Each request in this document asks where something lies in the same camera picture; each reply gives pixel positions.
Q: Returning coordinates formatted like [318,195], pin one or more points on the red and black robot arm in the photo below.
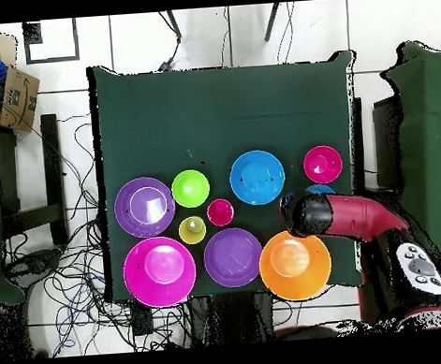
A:
[358,217]

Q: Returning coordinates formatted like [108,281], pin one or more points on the grey pedestal leg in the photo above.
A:
[34,263]

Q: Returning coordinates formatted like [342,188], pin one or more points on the black power strip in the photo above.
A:
[142,318]

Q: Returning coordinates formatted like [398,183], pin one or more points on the cardboard box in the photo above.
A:
[19,98]

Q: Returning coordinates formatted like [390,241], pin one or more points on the small green bowl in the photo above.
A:
[190,188]

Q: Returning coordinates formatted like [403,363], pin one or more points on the red cup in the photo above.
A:
[220,212]

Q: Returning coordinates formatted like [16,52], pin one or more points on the yellow cup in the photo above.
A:
[192,229]

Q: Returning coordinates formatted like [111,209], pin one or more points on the small red bowl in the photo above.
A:
[323,164]

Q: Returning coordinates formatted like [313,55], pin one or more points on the purple bowl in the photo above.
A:
[233,257]
[133,222]

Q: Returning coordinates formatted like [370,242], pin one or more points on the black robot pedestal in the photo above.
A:
[234,320]

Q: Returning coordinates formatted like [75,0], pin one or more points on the large pink bowl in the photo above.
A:
[159,272]

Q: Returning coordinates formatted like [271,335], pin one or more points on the translucent teal bowl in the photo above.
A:
[318,190]

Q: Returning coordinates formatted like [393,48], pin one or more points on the dark green tablecloth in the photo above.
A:
[201,116]

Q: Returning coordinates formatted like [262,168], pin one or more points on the black camera tripod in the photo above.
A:
[174,25]

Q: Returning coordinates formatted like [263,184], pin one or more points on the large yellow bowl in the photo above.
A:
[295,270]

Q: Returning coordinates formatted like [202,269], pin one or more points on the blue bowl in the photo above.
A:
[257,177]

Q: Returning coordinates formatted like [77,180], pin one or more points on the black wooden stand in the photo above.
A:
[388,140]
[52,163]

